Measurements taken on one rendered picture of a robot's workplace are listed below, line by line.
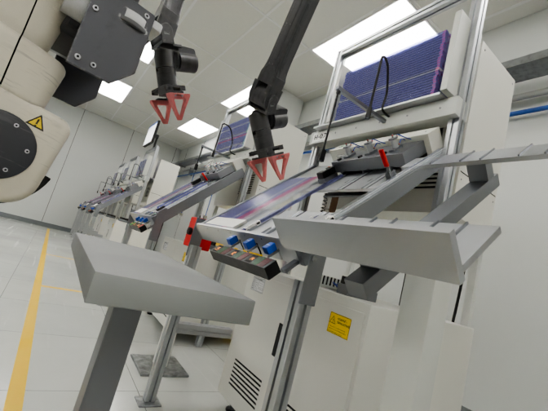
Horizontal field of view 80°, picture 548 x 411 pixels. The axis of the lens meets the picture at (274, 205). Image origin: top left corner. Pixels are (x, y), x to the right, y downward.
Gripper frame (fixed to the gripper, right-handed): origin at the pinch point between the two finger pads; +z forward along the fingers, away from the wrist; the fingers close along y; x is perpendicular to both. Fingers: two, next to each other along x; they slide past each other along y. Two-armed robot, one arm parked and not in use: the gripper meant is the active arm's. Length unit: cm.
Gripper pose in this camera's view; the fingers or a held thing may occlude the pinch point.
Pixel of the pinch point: (271, 178)
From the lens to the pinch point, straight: 101.0
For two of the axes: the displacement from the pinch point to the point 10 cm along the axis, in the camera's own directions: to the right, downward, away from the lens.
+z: 2.2, 9.6, 1.5
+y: -5.7, 0.0, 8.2
